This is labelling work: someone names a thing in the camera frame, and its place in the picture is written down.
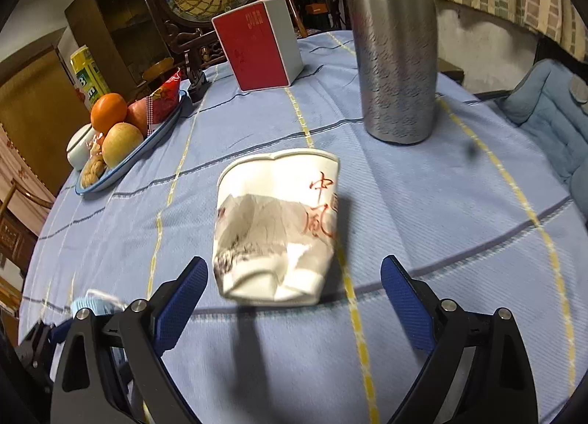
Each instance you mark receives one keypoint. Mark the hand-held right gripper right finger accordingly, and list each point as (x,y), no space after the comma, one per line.
(409,304)

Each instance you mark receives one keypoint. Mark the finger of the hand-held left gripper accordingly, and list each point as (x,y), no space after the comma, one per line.
(41,350)

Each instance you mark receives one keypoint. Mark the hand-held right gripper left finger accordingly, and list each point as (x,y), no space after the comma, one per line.
(179,304)

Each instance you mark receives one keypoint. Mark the blue face mask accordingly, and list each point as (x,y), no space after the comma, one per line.
(85,303)

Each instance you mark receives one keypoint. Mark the white paper cup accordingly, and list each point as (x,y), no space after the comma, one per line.
(271,231)

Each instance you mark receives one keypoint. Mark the blue striped tablecloth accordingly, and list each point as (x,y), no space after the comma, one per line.
(436,221)

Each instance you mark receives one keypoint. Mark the wooden armchair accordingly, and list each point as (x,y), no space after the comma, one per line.
(23,217)

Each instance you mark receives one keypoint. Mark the pile of peanuts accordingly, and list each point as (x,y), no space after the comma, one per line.
(94,171)

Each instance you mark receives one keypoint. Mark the blue rimmed oval plate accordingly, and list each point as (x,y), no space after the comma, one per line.
(156,139)

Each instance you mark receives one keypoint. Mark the yellow red apple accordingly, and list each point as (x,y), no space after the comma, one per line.
(121,146)

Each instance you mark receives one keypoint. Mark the white ceramic jar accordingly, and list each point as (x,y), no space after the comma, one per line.
(79,148)

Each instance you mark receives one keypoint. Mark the orange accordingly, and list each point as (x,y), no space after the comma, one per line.
(109,112)

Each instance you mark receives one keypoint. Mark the red snack packet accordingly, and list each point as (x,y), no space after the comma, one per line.
(164,97)

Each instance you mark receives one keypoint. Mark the black chair blue cushion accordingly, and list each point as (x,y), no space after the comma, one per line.
(546,116)

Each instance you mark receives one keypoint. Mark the wooden door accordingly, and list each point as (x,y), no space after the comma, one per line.
(36,107)

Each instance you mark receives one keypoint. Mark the steel vacuum bottle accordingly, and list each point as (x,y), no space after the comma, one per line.
(395,61)

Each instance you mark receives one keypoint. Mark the yellow cylindrical can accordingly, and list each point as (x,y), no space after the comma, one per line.
(89,77)

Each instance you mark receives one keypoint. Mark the red and white box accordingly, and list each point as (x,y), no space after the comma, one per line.
(257,47)

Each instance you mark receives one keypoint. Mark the dark wooden cabinet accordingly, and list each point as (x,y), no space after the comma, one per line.
(110,24)

